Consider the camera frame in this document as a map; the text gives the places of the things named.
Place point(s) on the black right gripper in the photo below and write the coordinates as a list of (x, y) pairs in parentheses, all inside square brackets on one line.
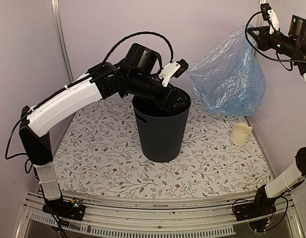
[(263, 40)]

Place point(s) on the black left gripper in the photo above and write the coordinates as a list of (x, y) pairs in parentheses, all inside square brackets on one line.
[(171, 97)]

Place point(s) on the blue plastic trash bag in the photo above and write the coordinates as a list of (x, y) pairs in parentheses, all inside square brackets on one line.
[(229, 80)]

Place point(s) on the dark grey trash bin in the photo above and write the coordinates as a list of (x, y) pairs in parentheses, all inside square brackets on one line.
[(161, 132)]

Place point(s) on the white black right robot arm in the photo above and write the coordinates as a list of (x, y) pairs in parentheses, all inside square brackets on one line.
[(280, 122)]

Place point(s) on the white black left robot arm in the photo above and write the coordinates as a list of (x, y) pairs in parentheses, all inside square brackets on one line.
[(36, 122)]

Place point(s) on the floral patterned table mat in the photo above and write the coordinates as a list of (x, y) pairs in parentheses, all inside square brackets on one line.
[(101, 155)]

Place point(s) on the cream ceramic mug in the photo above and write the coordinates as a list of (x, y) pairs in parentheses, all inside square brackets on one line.
[(240, 134)]

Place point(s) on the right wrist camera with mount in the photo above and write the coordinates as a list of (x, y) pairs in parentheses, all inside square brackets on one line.
[(270, 16)]

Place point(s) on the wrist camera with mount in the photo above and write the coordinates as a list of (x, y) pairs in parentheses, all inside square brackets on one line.
[(270, 16), (172, 69)]

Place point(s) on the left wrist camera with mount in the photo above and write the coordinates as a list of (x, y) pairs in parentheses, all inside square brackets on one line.
[(172, 69)]

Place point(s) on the left aluminium corner post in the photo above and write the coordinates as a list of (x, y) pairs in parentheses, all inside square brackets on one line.
[(61, 38)]

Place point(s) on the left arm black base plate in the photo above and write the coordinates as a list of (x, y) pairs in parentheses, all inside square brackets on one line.
[(72, 209)]

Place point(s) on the aluminium front rail frame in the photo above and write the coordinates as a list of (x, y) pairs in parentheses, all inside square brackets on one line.
[(203, 217)]

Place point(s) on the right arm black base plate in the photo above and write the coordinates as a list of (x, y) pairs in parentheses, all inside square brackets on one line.
[(250, 210)]

